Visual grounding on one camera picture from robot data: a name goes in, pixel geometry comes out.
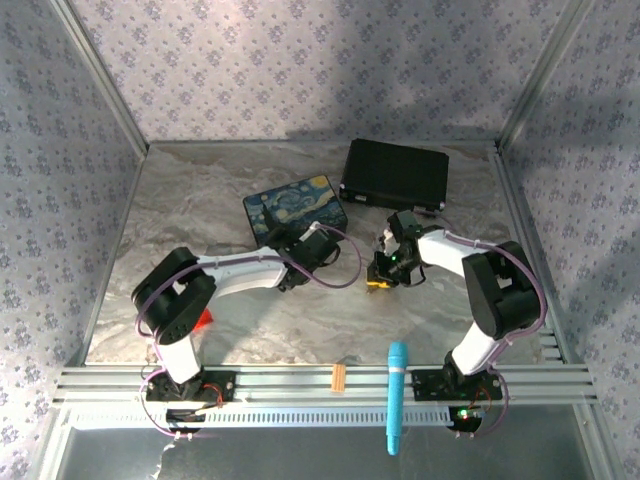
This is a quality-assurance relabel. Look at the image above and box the starry night print box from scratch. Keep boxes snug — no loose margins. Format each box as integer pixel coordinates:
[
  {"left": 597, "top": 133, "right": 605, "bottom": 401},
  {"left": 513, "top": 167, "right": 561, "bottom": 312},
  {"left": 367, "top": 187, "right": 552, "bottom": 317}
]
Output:
[{"left": 242, "top": 174, "right": 349, "bottom": 248}]

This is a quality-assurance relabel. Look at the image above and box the black hard case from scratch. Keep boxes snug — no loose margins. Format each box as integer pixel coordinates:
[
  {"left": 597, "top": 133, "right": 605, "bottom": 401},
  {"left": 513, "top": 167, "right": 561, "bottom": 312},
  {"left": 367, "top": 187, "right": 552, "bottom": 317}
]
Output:
[{"left": 338, "top": 138, "right": 450, "bottom": 215}]

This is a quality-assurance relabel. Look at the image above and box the blue marker pen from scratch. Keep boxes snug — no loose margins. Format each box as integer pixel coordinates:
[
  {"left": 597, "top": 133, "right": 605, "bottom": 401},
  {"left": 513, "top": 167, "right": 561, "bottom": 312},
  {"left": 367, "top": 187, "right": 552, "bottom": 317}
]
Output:
[{"left": 385, "top": 342, "right": 409, "bottom": 457}]

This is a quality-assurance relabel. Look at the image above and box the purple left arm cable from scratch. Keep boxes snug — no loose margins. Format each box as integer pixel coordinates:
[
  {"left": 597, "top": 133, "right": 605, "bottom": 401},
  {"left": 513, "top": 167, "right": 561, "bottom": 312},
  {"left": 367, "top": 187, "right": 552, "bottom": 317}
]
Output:
[{"left": 134, "top": 223, "right": 363, "bottom": 396}]

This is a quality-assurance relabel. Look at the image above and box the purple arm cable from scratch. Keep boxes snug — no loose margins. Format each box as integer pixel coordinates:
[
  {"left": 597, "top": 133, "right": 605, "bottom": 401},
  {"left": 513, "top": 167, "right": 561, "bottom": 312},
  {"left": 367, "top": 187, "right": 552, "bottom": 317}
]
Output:
[
  {"left": 134, "top": 223, "right": 363, "bottom": 396},
  {"left": 412, "top": 208, "right": 547, "bottom": 374}
]

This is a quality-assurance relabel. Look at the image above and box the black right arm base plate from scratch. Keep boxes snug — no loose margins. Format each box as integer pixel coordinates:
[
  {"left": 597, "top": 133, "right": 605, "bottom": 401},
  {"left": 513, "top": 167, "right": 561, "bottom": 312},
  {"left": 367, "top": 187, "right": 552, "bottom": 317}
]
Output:
[{"left": 410, "top": 368, "right": 504, "bottom": 402}]

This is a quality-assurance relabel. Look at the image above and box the aluminium mounting rail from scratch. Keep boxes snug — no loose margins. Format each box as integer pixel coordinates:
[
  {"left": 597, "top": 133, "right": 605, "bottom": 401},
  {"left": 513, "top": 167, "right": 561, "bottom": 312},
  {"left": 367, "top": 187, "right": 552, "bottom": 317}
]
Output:
[{"left": 52, "top": 363, "right": 599, "bottom": 407}]

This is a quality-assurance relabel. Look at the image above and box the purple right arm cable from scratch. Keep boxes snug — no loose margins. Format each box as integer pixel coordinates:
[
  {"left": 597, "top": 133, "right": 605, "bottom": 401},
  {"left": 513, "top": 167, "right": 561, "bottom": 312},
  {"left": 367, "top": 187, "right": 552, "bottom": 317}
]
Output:
[{"left": 412, "top": 208, "right": 547, "bottom": 374}]

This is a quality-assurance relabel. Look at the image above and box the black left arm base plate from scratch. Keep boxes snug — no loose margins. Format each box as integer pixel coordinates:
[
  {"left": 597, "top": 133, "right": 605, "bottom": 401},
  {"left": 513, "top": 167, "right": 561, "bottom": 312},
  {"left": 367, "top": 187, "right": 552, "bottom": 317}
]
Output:
[{"left": 143, "top": 370, "right": 237, "bottom": 405}]

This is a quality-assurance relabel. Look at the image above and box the white slotted cable duct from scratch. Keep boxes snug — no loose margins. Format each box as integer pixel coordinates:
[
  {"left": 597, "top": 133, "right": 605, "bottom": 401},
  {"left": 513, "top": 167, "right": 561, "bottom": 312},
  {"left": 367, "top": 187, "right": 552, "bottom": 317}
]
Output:
[{"left": 67, "top": 403, "right": 464, "bottom": 432}]

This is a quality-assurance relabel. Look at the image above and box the white string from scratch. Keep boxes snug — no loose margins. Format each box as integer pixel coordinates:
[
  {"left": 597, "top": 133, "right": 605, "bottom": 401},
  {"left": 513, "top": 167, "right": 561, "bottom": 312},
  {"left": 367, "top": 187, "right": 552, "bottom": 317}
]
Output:
[{"left": 151, "top": 442, "right": 174, "bottom": 476}]

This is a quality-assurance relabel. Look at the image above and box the aluminium enclosure corner post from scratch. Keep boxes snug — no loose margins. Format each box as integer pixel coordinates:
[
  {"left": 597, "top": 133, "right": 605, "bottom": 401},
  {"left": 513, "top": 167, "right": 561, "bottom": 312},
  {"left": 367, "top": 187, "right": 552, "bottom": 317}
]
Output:
[
  {"left": 495, "top": 0, "right": 601, "bottom": 151},
  {"left": 48, "top": 0, "right": 151, "bottom": 154}
]

